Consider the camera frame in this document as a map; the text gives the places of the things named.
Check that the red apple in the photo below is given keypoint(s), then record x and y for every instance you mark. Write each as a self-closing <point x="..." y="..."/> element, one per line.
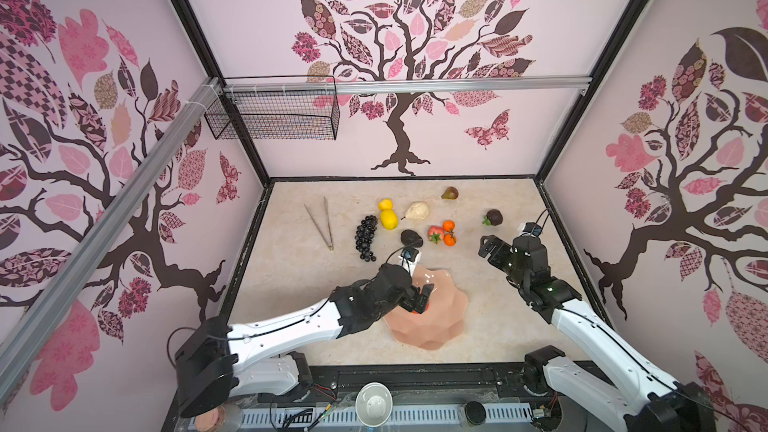
<point x="417" y="312"/>

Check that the large yellow lemon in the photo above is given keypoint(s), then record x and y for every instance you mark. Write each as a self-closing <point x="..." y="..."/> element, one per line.
<point x="389" y="219"/>

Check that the pink scalloped fruit bowl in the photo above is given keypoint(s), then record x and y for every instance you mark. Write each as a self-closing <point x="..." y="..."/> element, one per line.
<point x="443" y="319"/>

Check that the aluminium rail back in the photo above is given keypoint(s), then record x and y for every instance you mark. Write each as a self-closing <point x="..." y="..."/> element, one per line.
<point x="413" y="86"/>

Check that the silver metal tongs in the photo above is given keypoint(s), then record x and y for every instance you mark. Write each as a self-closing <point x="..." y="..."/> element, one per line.
<point x="325" y="229"/>

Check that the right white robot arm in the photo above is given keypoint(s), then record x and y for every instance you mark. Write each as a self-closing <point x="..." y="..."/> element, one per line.
<point x="635" y="395"/>

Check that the dark purple mangosteen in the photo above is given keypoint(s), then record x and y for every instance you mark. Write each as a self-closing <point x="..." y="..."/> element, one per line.
<point x="493" y="217"/>

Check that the brown green pear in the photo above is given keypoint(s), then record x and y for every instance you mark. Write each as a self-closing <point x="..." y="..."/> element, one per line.
<point x="451" y="193"/>

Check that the aluminium rail left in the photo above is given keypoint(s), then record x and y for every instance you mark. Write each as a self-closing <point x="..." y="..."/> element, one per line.
<point x="31" y="333"/>

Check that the cream white pear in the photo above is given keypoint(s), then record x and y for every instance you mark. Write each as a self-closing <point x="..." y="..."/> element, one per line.
<point x="417" y="211"/>

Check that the dark avocado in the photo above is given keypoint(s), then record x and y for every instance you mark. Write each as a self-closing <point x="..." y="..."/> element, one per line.
<point x="410" y="238"/>

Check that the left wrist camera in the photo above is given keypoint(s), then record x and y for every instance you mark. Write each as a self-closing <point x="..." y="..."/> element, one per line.
<point x="410" y="254"/>

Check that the pink round lid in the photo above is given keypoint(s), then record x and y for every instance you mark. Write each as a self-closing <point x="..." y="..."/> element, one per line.
<point x="210" y="421"/>

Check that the black round cap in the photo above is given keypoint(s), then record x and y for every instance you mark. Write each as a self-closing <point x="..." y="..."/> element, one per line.
<point x="475" y="413"/>

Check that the dark purple grape bunch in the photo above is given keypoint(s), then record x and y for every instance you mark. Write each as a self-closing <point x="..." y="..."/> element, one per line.
<point x="365" y="233"/>

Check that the red strawberry fruit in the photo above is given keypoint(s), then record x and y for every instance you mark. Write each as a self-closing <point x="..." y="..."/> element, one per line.
<point x="435" y="234"/>

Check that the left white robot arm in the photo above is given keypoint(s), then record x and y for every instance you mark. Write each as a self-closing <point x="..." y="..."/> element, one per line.
<point x="219" y="360"/>

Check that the aluminium rail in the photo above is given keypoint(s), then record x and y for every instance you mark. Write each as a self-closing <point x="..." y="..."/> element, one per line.
<point x="31" y="333"/>
<point x="413" y="86"/>

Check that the orange tangerine pair on stem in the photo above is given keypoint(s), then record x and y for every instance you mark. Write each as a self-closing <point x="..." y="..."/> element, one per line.
<point x="449" y="238"/>

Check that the black wire basket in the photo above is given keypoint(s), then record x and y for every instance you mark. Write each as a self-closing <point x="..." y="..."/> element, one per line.
<point x="276" y="107"/>

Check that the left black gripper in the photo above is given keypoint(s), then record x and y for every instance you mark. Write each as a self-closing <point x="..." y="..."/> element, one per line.
<point x="412" y="294"/>

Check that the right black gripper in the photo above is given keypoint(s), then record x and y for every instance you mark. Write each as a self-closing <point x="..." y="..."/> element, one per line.
<point x="501" y="249"/>

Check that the small yellow lemon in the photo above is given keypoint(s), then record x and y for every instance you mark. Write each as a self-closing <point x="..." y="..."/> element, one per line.
<point x="385" y="204"/>

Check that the white cup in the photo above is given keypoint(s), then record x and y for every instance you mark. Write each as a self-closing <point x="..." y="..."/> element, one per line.
<point x="374" y="405"/>

